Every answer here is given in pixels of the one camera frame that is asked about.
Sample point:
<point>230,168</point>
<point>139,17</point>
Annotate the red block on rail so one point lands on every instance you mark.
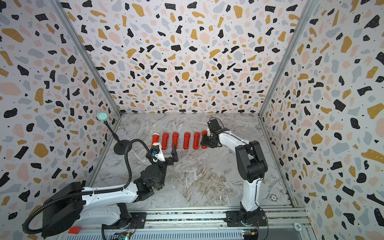
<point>75,230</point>

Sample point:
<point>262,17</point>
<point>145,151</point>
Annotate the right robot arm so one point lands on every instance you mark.
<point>251,165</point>

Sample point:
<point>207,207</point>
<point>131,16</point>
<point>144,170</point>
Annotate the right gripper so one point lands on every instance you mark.
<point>205,141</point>

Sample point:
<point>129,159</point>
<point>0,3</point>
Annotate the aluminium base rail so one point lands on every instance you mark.
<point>216,223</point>

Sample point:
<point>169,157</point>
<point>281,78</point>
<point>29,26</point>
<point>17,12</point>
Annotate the red flashlight white rim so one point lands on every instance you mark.
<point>155,141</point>

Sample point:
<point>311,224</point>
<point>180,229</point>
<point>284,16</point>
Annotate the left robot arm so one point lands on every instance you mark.
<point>75,206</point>

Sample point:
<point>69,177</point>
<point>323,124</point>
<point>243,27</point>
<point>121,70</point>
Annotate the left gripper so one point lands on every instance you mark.
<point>171,161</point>

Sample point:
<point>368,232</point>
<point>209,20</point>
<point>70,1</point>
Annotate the microphone stand green head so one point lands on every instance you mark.
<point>122,145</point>

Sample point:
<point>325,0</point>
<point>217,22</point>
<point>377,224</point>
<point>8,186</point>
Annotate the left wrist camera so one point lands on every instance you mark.
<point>157,153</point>

